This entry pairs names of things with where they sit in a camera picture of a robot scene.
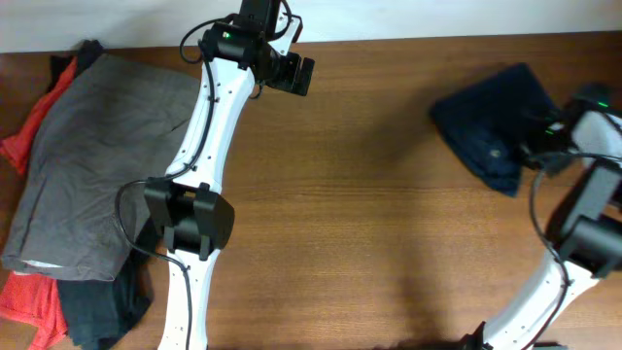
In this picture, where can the grey shorts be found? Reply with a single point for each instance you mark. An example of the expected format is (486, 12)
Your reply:
(119, 121)

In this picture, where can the black garment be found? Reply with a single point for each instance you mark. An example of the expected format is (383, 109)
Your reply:
(99, 313)

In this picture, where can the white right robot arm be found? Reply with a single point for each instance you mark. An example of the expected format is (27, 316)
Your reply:
(582, 244)

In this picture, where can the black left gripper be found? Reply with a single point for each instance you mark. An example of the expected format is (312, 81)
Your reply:
(288, 80)

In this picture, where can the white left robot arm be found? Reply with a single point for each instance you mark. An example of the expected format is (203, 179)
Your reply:
(240, 55)

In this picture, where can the navy blue shorts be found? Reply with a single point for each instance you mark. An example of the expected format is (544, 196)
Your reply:
(487, 124)

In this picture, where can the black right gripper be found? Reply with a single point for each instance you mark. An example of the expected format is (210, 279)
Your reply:
(537, 129)

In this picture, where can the red garment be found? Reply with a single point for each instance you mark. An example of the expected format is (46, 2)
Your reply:
(33, 299)

